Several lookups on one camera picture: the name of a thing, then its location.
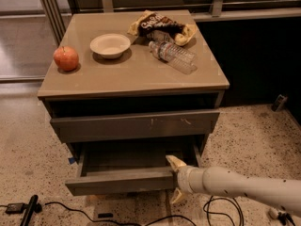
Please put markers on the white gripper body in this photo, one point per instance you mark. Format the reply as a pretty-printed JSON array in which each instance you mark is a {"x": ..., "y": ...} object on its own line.
[{"x": 185, "y": 179}]

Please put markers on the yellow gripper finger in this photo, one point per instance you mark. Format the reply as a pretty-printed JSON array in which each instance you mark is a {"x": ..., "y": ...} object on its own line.
[
  {"x": 175, "y": 162},
  {"x": 178, "y": 196}
]

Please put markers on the grey drawer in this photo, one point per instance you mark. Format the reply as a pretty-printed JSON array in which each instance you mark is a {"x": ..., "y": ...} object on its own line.
[
  {"x": 141, "y": 125},
  {"x": 131, "y": 165}
]

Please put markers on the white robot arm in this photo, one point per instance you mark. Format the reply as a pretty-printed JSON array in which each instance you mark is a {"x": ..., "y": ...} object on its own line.
[{"x": 282, "y": 194}]

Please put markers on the grey top drawer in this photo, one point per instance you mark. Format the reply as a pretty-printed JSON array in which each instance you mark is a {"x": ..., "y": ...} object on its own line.
[{"x": 141, "y": 125}]

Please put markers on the grey drawer cabinet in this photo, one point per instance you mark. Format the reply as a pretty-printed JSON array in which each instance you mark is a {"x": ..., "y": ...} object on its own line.
[{"x": 137, "y": 82}]

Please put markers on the small black floor block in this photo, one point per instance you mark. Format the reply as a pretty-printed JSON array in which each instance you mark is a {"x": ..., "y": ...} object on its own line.
[{"x": 105, "y": 215}]

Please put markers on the white power strip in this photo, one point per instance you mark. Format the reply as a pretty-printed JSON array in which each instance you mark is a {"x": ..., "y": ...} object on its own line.
[{"x": 281, "y": 216}]

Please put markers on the clear plastic water bottle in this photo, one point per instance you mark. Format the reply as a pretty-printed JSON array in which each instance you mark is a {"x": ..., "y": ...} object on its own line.
[{"x": 174, "y": 56}]

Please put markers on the blue tape piece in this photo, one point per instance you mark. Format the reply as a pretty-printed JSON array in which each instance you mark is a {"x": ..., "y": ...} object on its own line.
[{"x": 71, "y": 160}]

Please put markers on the white paper bowl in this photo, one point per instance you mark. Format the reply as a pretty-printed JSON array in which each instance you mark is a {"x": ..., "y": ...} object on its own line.
[{"x": 110, "y": 46}]

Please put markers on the brown chip bag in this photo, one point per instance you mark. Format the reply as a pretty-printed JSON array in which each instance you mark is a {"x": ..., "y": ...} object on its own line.
[{"x": 155, "y": 26}]

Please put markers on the black bar tool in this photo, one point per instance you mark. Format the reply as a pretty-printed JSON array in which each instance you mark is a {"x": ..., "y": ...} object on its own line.
[{"x": 32, "y": 207}]

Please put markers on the red apple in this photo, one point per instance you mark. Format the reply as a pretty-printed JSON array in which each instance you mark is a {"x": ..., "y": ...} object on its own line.
[{"x": 66, "y": 58}]

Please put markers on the black power adapter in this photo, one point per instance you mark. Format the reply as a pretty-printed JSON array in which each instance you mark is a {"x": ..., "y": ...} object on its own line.
[{"x": 15, "y": 208}]

